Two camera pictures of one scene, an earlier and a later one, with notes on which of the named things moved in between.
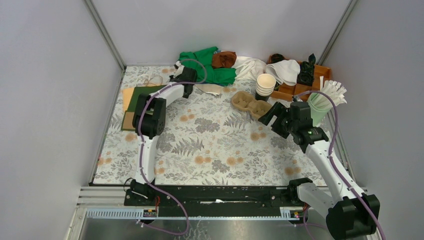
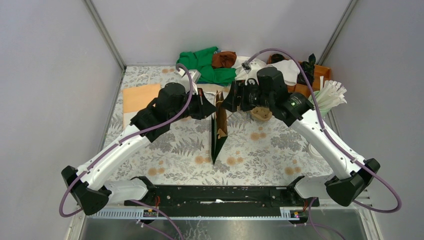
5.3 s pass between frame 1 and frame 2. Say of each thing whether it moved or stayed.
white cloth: stayed
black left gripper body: moved
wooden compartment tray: stayed
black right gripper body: moved
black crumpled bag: stayed
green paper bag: moved
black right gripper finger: moved
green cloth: stayed
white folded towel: stayed
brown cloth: stayed
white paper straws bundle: stayed
